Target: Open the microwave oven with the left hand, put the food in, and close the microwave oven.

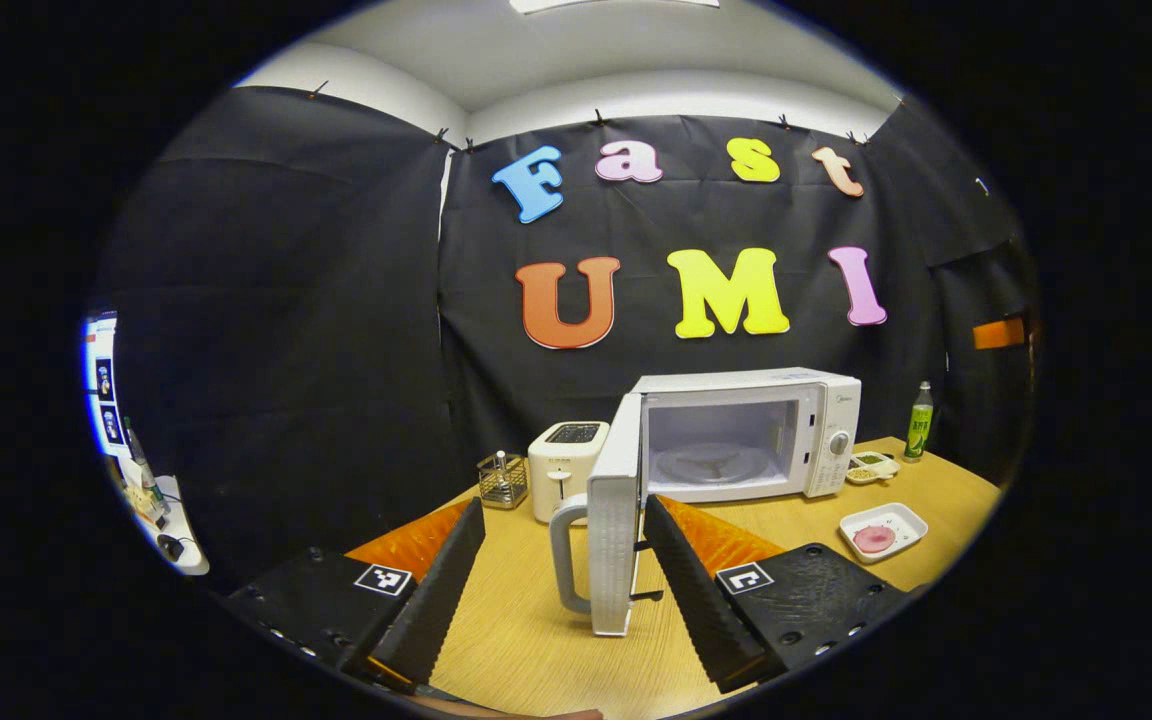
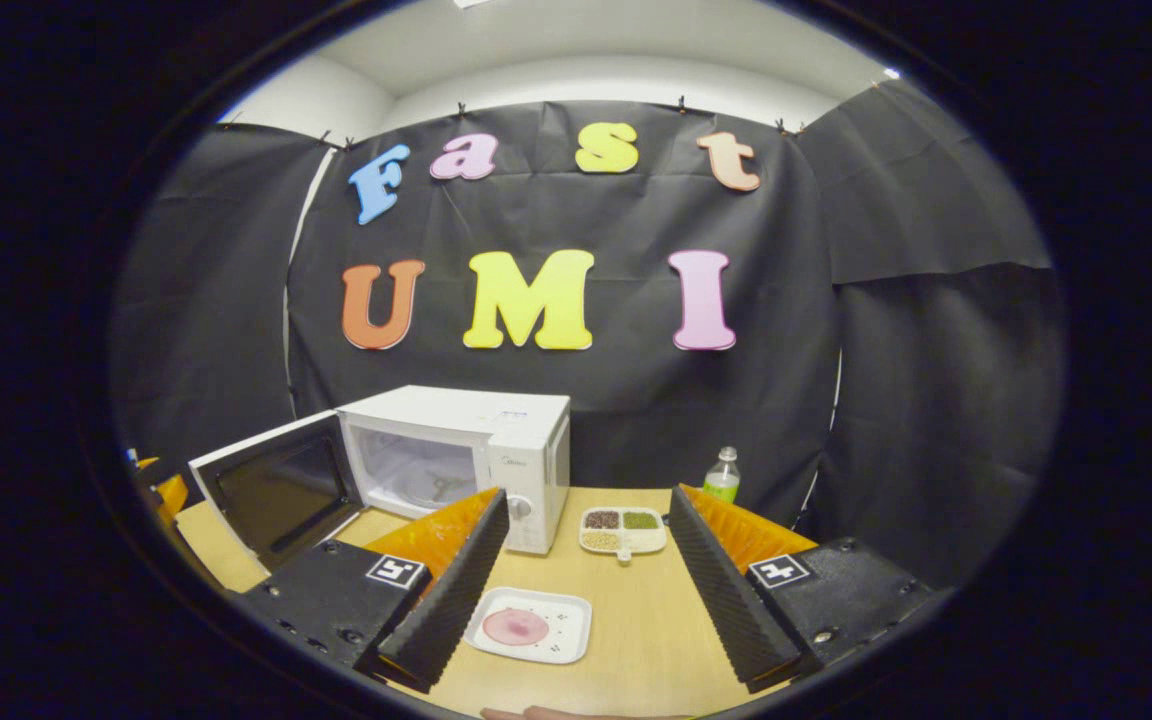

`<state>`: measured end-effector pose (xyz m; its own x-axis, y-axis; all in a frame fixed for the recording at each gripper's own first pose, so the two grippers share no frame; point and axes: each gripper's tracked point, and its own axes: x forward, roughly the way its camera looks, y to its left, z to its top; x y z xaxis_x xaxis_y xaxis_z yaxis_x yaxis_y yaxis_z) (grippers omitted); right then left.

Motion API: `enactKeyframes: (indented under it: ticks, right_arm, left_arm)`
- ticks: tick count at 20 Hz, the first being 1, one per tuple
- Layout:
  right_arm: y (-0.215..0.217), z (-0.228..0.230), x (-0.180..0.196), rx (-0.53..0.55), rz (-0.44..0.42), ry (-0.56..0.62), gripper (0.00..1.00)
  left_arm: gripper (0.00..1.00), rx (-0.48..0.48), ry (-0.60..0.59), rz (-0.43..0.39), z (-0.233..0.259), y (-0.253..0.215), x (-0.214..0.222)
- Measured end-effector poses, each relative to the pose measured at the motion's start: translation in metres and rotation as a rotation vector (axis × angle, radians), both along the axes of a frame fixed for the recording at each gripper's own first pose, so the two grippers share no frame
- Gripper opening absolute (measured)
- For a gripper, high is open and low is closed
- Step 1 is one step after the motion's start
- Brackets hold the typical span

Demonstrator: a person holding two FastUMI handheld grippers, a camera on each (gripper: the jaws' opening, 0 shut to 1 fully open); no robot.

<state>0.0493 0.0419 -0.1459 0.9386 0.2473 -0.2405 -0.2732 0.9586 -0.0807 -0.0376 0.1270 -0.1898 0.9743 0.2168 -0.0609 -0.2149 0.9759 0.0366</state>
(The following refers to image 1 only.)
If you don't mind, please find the lit display screen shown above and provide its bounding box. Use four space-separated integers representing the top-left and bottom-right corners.
84 312 124 459

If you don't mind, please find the white microwave oven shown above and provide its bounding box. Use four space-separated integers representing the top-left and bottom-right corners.
549 367 863 638

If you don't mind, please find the black backdrop cloth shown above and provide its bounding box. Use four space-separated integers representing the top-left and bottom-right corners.
96 85 1037 593

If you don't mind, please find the small white snack dish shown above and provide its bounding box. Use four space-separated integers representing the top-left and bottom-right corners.
845 451 901 487

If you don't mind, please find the ceiling light panel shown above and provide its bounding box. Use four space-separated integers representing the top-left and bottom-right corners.
508 0 721 15

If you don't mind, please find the wire utensil basket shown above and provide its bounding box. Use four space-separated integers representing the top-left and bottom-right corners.
477 450 530 511

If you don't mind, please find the white square plate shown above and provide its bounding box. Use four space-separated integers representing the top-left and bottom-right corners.
838 502 930 565

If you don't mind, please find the green drink bottle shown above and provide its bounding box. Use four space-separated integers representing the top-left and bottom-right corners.
902 381 935 464

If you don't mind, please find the white toaster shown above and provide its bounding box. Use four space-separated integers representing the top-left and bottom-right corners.
527 420 611 525

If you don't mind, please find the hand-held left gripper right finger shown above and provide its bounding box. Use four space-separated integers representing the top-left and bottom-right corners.
643 493 913 694

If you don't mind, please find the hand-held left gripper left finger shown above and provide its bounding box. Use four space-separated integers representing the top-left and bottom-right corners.
221 497 489 696

